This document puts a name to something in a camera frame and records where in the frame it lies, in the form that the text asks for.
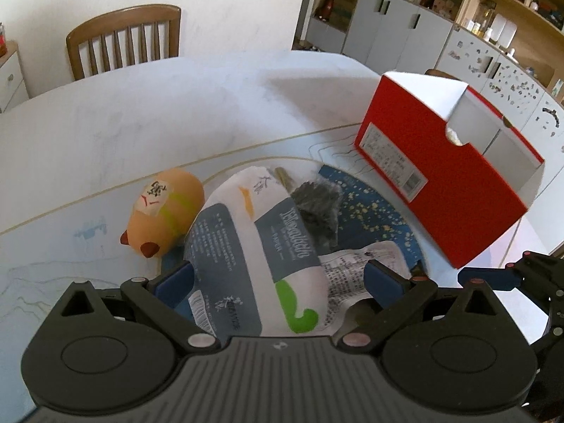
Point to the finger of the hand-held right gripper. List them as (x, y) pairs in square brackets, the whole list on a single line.
[(489, 278), (550, 343)]

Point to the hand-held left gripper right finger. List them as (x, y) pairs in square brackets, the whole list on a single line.
[(381, 284)]

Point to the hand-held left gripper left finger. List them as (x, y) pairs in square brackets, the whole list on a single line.
[(176, 284)]

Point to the clear printed packet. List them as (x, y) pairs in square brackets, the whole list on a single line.
[(348, 268)]

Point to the yellow capybara plush toy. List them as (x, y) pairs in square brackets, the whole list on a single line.
[(167, 211)]

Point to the white grey tissue packet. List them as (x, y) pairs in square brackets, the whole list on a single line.
[(246, 251)]

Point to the red cardboard box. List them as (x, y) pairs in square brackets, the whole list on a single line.
[(440, 211)]

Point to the dark clear snack packet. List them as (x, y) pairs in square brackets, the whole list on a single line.
[(315, 211)]

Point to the white marble desktop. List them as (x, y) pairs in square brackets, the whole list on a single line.
[(176, 110)]

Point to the blue speckled plate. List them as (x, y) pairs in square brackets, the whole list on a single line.
[(374, 211)]

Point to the white cabinet with stickers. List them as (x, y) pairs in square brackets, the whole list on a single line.
[(506, 70)]

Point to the wooden slat-back chair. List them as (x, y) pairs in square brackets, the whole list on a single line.
[(119, 39)]

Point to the grey floor cabinets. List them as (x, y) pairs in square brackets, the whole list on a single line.
[(379, 26)]

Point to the white low cabinet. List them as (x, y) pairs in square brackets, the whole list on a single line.
[(11, 79)]

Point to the wooden open shelf unit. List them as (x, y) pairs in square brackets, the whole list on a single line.
[(506, 4)]

